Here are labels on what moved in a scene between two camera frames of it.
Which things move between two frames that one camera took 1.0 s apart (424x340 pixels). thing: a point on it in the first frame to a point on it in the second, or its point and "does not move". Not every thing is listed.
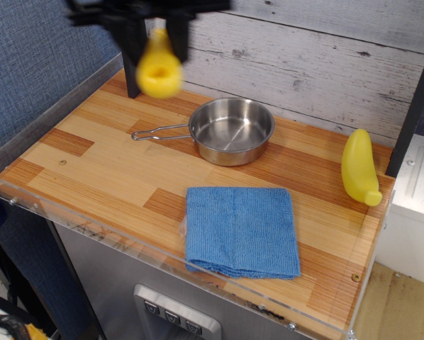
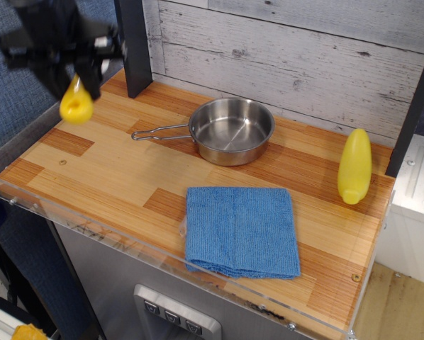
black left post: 132,34 does not move
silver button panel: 160,316 does not move
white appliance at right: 408,237 does not move
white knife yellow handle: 159,70 to 76,105
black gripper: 125,19 to 52,35
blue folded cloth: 243,232 does not move
